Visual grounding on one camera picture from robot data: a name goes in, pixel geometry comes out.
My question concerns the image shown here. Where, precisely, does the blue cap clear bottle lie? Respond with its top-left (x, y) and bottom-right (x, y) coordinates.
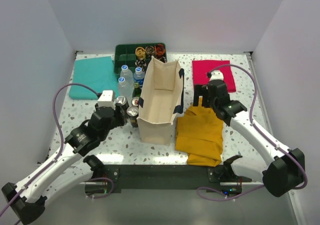
top-left (118, 76), bottom-right (134, 101)

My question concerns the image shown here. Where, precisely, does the mustard yellow cloth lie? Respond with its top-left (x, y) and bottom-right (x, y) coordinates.
top-left (175, 105), bottom-right (224, 167)

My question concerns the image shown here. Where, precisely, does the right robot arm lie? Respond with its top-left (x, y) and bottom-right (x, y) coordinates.
top-left (193, 79), bottom-right (307, 197)

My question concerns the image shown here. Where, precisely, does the brown patterned rolled tie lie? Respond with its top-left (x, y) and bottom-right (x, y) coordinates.
top-left (145, 45), bottom-right (156, 58)

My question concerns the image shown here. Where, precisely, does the orange black rolled tie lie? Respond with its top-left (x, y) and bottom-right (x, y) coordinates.
top-left (155, 43), bottom-right (166, 57)

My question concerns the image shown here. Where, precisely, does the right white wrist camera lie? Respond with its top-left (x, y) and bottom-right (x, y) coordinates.
top-left (206, 70), bottom-right (224, 81)

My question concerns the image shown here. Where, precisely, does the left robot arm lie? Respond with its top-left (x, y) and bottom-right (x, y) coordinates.
top-left (1, 103), bottom-right (125, 225)

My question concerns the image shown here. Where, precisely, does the green compartment tray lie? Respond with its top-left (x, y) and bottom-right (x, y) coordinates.
top-left (114, 42), bottom-right (168, 75)

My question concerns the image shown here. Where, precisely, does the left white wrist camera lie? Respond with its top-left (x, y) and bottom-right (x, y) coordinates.
top-left (97, 90), bottom-right (116, 110)

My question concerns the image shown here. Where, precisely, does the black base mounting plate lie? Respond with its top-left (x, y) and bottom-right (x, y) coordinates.
top-left (89, 164), bottom-right (252, 193)

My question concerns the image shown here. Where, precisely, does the red tab can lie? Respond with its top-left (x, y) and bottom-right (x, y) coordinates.
top-left (121, 107), bottom-right (128, 125)
top-left (131, 96), bottom-right (140, 107)

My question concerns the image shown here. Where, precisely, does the silver top can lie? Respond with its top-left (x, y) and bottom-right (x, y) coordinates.
top-left (126, 105), bottom-right (139, 128)

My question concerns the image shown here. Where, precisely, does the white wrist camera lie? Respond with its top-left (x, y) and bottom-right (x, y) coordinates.
top-left (97, 90), bottom-right (116, 110)
top-left (206, 70), bottom-right (224, 81)

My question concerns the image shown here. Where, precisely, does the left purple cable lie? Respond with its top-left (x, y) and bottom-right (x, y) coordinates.
top-left (0, 82), bottom-right (116, 225)

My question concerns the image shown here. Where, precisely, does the green glass bottle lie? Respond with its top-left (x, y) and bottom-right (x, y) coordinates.
top-left (132, 82), bottom-right (142, 98)

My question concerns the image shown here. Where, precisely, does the red folded cloth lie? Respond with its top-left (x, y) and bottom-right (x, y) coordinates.
top-left (192, 60), bottom-right (236, 93)

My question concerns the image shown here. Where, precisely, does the black white rolled tie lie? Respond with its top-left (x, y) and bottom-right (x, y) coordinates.
top-left (135, 59), bottom-right (146, 68)

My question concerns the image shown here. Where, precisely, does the teal folded cloth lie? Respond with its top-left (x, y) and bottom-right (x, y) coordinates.
top-left (72, 56), bottom-right (120, 97)

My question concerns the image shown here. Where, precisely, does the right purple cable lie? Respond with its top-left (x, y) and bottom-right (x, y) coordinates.
top-left (196, 64), bottom-right (308, 200)

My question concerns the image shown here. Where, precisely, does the purple cable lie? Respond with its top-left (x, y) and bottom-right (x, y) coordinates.
top-left (0, 82), bottom-right (116, 225)
top-left (196, 64), bottom-right (308, 200)

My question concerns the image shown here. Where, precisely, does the yellow rolled tie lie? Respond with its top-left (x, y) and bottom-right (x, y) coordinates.
top-left (135, 46), bottom-right (146, 60)

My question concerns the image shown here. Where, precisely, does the Pocari Sweat bottle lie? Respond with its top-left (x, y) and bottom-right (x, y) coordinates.
top-left (133, 67), bottom-right (145, 88)

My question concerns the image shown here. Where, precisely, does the beige canvas tote bag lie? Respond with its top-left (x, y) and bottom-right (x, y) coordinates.
top-left (137, 57), bottom-right (185, 145)

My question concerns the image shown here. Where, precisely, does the brown pink rolled tie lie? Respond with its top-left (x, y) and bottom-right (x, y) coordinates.
top-left (159, 56), bottom-right (167, 63)

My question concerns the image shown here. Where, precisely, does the small clear water bottle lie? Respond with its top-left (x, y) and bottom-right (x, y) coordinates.
top-left (120, 64), bottom-right (134, 86)

